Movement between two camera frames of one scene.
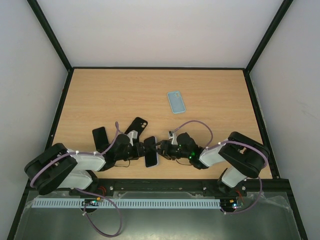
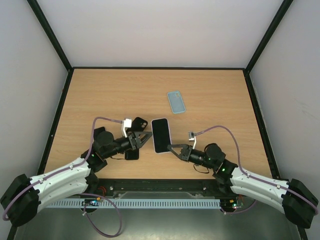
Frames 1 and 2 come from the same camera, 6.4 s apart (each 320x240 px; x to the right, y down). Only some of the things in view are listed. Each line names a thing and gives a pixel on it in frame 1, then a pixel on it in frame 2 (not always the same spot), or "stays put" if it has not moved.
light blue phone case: [176, 102] stays put
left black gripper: [139, 151] → [135, 142]
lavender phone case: [150, 152] → [169, 134]
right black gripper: [165, 148] → [186, 152]
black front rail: [107, 187] stays put
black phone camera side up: [150, 151] → [161, 135]
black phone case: [139, 124] stays put
